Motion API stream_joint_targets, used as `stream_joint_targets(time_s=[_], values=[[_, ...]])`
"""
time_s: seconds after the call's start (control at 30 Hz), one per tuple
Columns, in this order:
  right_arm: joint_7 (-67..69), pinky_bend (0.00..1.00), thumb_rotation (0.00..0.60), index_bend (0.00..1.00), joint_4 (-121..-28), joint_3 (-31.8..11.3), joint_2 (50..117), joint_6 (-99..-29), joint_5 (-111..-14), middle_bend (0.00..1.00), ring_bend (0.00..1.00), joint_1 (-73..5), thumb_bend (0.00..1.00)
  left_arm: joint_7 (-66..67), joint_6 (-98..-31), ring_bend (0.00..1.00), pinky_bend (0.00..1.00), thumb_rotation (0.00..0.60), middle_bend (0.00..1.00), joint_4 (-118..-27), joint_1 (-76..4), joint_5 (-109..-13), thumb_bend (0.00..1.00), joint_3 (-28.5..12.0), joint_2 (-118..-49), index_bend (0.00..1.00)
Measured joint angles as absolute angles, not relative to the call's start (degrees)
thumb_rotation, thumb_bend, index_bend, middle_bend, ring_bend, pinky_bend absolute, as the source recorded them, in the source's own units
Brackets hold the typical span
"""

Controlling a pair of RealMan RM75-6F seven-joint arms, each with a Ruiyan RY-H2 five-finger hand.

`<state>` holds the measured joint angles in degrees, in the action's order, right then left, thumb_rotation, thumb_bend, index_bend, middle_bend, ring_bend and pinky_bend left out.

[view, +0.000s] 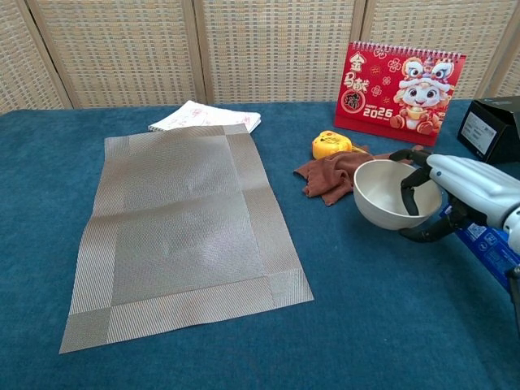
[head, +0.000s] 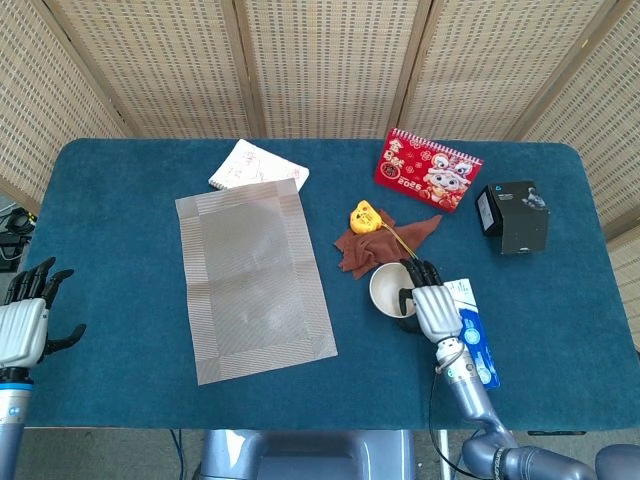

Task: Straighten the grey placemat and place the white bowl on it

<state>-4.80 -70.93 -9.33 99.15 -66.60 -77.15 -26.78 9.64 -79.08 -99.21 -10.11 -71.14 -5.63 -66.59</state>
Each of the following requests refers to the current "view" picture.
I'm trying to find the white spiral notebook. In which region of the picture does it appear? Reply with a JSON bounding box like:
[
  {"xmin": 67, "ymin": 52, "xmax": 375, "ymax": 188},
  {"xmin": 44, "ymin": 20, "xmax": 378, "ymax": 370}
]
[{"xmin": 147, "ymin": 100, "xmax": 262, "ymax": 134}]

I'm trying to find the blue felt table cover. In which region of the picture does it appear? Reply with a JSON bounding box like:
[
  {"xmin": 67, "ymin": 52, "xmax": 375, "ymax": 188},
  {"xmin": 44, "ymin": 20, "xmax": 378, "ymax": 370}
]
[{"xmin": 0, "ymin": 99, "xmax": 520, "ymax": 390}]

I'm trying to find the yellow tape measure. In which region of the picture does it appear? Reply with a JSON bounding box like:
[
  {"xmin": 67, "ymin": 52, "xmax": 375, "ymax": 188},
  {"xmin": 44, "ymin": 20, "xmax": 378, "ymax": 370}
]
[{"xmin": 311, "ymin": 129, "xmax": 371, "ymax": 160}]

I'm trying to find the white bowl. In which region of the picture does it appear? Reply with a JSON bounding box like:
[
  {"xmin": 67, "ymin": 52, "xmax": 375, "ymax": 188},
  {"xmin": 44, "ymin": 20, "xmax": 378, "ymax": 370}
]
[{"xmin": 353, "ymin": 159, "xmax": 444, "ymax": 232}]

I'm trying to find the black cardboard box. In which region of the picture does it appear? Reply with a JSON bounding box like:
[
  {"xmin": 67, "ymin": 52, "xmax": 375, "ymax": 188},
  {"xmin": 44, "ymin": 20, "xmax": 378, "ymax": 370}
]
[{"xmin": 457, "ymin": 96, "xmax": 520, "ymax": 166}]

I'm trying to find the blue and white carton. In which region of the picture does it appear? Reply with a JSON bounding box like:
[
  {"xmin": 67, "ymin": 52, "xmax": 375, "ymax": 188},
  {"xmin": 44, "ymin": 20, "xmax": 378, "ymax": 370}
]
[{"xmin": 440, "ymin": 202, "xmax": 520, "ymax": 293}]

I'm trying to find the woven folding screen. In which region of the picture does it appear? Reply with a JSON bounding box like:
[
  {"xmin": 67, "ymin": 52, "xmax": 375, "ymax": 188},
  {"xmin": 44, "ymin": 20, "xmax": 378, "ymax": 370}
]
[{"xmin": 0, "ymin": 0, "xmax": 520, "ymax": 115}]

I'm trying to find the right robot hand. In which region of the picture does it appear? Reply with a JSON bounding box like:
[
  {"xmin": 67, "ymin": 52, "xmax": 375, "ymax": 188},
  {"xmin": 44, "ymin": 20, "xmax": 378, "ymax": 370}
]
[{"xmin": 388, "ymin": 148, "xmax": 520, "ymax": 244}]

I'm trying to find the grey woven placemat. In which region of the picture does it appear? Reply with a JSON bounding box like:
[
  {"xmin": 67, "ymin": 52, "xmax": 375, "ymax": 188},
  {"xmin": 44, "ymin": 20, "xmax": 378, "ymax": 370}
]
[{"xmin": 58, "ymin": 124, "xmax": 315, "ymax": 355}]

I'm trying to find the brown cloth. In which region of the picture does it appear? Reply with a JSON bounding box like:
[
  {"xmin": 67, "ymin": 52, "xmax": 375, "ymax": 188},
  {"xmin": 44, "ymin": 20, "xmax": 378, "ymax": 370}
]
[{"xmin": 292, "ymin": 144, "xmax": 426, "ymax": 207}]

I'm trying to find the red 2026 desk calendar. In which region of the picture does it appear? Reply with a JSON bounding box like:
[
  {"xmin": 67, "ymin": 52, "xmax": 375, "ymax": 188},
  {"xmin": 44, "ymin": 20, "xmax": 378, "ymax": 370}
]
[{"xmin": 333, "ymin": 41, "xmax": 467, "ymax": 147}]

